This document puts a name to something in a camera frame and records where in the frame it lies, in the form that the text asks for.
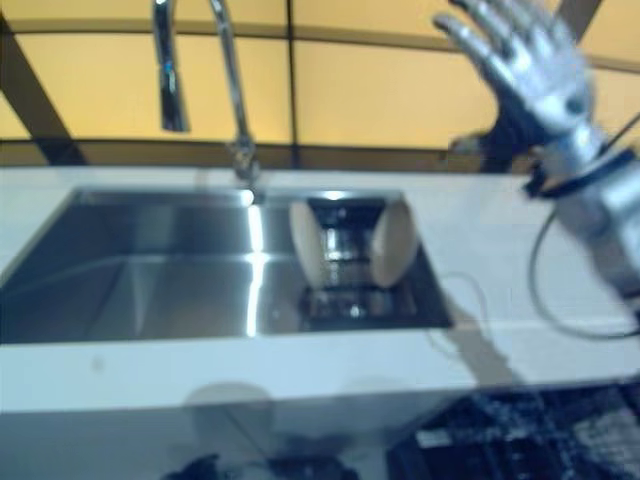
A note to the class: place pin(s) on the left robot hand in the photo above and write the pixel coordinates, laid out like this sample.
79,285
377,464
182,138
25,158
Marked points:
195,467

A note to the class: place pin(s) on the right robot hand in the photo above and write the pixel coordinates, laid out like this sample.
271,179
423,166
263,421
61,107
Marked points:
545,85

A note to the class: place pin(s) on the cream ceramic plate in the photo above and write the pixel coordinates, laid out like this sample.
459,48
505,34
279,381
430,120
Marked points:
395,245
306,245

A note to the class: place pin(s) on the wide white cabinet door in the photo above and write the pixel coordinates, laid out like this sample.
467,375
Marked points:
100,440

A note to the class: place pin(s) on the narrow white cabinet door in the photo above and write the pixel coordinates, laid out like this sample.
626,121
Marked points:
350,425

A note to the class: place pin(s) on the stainless steel sink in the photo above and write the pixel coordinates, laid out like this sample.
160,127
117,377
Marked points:
150,270

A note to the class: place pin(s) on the black dish drying rack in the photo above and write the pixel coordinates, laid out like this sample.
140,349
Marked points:
350,305

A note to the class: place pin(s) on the chrome gooseneck faucet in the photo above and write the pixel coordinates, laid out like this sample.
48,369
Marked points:
235,90

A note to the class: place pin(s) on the dark window frame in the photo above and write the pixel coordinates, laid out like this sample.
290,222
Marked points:
40,100

